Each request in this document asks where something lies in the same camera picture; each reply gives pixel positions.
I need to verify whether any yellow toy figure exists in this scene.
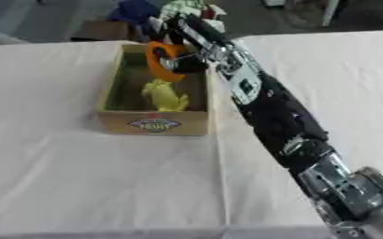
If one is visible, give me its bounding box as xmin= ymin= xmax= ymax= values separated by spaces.
xmin=140 ymin=77 xmax=192 ymax=113

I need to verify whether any blue cloth bundle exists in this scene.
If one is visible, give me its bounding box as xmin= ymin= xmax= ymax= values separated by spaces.
xmin=106 ymin=0 xmax=163 ymax=43

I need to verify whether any white table leg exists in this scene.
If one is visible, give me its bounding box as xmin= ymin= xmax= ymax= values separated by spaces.
xmin=320 ymin=0 xmax=342 ymax=28

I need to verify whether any tan cardboard box green inside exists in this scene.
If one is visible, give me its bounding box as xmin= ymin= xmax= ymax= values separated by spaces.
xmin=94 ymin=43 xmax=220 ymax=136

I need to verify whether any white and green bag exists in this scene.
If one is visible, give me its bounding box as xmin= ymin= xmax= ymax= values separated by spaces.
xmin=157 ymin=0 xmax=228 ymax=32

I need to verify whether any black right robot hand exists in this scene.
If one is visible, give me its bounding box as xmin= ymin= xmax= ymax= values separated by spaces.
xmin=147 ymin=12 xmax=236 ymax=75

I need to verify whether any orange curved toy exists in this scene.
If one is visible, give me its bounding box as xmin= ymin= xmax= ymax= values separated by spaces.
xmin=144 ymin=40 xmax=192 ymax=83

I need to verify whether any brown cardboard box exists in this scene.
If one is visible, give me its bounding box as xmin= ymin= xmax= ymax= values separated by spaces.
xmin=70 ymin=20 xmax=133 ymax=43

